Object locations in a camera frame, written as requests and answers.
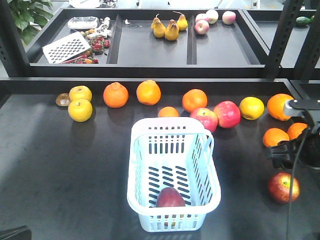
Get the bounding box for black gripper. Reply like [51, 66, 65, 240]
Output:
[265, 109, 320, 171]

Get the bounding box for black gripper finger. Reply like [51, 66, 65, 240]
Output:
[0, 225, 32, 240]

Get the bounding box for red yellow apple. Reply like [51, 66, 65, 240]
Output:
[156, 187, 185, 207]
[268, 172, 300, 204]

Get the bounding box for light blue plastic basket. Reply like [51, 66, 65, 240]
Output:
[127, 117, 221, 233]

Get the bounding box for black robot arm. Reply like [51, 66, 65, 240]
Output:
[266, 99, 320, 170]

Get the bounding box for orange behind apples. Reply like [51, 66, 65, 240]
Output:
[182, 88, 208, 113]

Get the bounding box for small orange left pair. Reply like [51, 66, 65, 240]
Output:
[262, 128, 290, 148]

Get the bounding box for small orange pair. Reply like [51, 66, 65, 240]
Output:
[287, 122, 308, 140]
[262, 128, 290, 148]

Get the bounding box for small orange right pair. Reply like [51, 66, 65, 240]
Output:
[287, 122, 308, 140]

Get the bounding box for large orange with nipple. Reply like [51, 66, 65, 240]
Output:
[267, 93, 294, 121]

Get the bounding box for yellow orange citrus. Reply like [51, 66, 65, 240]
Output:
[239, 96, 265, 121]

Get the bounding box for red apple right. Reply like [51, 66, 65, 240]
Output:
[213, 100, 241, 129]

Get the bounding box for red apple left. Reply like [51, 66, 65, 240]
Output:
[189, 107, 219, 133]

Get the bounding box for dark green avocado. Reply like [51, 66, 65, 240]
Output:
[295, 16, 312, 27]

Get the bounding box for yellow apple front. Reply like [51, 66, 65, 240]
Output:
[68, 99, 93, 123]

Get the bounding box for black wooden produce stand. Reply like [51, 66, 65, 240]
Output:
[0, 2, 320, 240]

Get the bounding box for brown mushroom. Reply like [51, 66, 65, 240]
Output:
[55, 93, 71, 107]

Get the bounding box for pink apple upper tray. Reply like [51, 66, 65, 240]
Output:
[195, 13, 209, 23]
[222, 11, 236, 25]
[194, 20, 210, 35]

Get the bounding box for round orange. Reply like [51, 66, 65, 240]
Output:
[136, 79, 162, 106]

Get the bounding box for yellow apple rear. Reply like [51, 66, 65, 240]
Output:
[68, 85, 93, 102]

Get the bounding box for pink green peach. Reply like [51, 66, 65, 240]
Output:
[205, 9, 219, 25]

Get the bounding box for brown yellow pear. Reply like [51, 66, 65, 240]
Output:
[151, 14, 167, 38]
[173, 11, 188, 32]
[164, 19, 180, 41]

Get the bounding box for orange with knob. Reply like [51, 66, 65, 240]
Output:
[102, 82, 129, 108]

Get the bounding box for white perforated board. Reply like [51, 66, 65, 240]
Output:
[42, 32, 91, 64]

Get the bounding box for pile of small red fruits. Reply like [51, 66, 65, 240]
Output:
[63, 29, 111, 64]

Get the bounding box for potted green plant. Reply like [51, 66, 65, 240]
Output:
[7, 0, 53, 46]

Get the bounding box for white electronic device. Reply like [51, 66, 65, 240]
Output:
[67, 16, 99, 30]

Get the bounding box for white plastic fittings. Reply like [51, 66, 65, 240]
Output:
[93, 17, 112, 38]

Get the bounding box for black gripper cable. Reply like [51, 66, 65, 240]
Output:
[285, 126, 311, 240]

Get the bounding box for black upright rack post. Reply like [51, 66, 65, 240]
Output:
[294, 9, 320, 81]
[264, 0, 303, 80]

